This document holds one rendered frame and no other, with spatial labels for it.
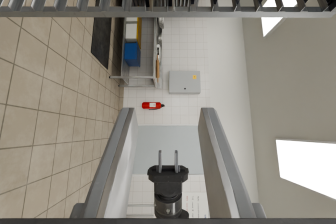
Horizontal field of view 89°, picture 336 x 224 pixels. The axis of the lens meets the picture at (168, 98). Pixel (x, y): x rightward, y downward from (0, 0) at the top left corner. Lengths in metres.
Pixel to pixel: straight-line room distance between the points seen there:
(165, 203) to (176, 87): 3.35
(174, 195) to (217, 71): 3.87
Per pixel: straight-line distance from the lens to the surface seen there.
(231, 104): 4.19
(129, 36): 3.87
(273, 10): 0.90
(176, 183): 0.57
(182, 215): 0.64
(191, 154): 3.97
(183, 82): 3.85
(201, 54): 4.38
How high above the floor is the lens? 1.13
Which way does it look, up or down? level
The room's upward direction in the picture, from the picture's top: 90 degrees clockwise
